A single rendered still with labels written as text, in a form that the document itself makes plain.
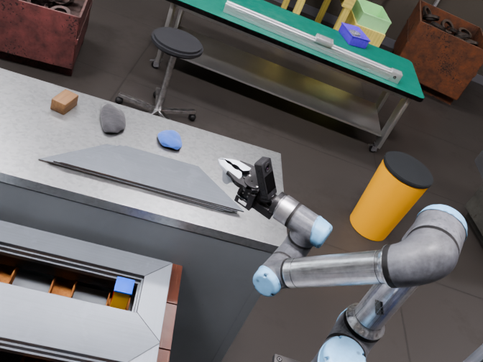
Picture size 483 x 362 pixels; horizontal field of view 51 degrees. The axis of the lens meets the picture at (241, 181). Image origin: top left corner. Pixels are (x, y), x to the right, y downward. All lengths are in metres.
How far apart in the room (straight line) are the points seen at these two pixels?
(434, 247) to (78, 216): 1.20
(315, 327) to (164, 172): 1.60
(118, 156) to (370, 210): 2.33
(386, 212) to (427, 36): 3.43
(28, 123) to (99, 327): 0.81
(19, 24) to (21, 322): 2.91
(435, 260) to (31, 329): 1.13
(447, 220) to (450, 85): 5.84
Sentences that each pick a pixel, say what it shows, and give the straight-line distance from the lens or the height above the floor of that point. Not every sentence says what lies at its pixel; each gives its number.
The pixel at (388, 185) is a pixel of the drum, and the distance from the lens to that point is 3.69.
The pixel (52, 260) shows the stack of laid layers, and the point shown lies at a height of 0.84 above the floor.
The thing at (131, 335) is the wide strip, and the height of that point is 0.86.
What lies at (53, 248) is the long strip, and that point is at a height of 0.86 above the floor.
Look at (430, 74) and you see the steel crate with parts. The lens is 6.95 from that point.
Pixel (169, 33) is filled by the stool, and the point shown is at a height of 0.71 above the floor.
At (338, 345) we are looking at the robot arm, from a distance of 1.39.
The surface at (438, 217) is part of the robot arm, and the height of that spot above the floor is 1.68.
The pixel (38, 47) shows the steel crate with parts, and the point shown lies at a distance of 4.27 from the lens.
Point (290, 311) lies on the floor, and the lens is 3.14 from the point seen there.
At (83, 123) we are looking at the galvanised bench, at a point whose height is 1.05.
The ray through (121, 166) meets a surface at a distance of 1.88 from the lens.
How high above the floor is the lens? 2.26
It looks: 36 degrees down
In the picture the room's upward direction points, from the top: 25 degrees clockwise
